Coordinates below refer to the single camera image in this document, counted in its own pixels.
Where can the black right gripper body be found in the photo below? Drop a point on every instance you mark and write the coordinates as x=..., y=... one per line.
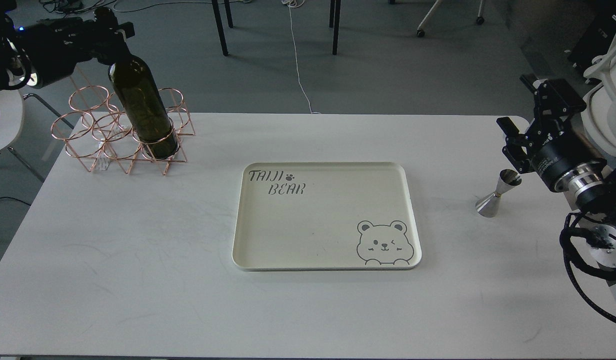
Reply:
x=555, y=148

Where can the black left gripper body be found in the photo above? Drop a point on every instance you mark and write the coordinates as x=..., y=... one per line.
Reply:
x=54, y=47

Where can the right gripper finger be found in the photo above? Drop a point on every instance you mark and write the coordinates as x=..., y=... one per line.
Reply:
x=514, y=143
x=528, y=80

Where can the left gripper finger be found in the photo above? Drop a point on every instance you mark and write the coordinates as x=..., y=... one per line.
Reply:
x=105, y=17
x=120, y=32

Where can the dark green wine bottle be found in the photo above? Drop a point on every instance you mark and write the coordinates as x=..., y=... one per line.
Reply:
x=135, y=88

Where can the steel double jigger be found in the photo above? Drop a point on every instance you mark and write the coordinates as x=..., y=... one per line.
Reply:
x=489, y=205

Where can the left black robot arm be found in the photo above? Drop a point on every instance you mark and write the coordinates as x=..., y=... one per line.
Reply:
x=14, y=65

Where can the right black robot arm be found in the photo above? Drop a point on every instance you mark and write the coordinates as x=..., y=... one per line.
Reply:
x=588, y=237

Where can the white office chair right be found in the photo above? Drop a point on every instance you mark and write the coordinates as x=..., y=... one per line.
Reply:
x=599, y=118

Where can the black equipment box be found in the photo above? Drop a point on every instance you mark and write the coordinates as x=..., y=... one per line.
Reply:
x=596, y=39

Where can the white chair at left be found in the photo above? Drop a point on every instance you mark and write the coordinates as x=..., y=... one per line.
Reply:
x=12, y=115

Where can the white rolling chair base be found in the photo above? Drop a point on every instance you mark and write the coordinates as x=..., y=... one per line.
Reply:
x=445, y=15

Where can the cream bear serving tray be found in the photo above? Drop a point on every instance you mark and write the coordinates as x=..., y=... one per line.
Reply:
x=325, y=216

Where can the copper wire bottle rack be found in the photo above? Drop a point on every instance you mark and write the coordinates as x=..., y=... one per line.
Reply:
x=98, y=133

